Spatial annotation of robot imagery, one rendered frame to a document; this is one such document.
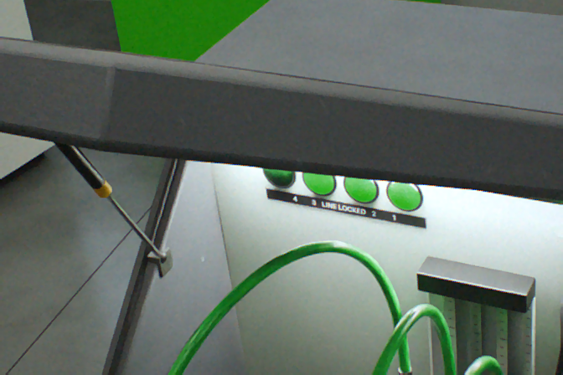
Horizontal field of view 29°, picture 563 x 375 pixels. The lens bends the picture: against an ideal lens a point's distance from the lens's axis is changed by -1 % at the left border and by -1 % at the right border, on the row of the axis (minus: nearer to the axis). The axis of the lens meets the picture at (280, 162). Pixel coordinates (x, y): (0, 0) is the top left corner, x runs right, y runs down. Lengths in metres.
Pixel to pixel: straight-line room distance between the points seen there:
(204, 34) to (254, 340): 2.56
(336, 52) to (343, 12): 0.14
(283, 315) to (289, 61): 0.38
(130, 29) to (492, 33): 2.94
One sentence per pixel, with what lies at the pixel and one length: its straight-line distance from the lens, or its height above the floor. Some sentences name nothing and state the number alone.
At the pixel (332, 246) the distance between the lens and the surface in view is 1.24.
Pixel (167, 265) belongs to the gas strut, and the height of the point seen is 1.30.
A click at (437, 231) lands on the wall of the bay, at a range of 1.40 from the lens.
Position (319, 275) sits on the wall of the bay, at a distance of 1.53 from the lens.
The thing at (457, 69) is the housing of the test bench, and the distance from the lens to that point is 1.41.
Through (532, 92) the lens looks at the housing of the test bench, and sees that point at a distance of 1.35.
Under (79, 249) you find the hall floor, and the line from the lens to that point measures 3.93.
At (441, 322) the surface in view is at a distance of 1.27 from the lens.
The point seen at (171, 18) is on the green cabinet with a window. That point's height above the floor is 0.56.
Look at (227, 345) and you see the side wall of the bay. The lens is 1.66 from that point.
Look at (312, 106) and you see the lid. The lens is 0.42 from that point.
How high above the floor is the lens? 2.12
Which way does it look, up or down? 30 degrees down
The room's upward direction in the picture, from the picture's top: 8 degrees counter-clockwise
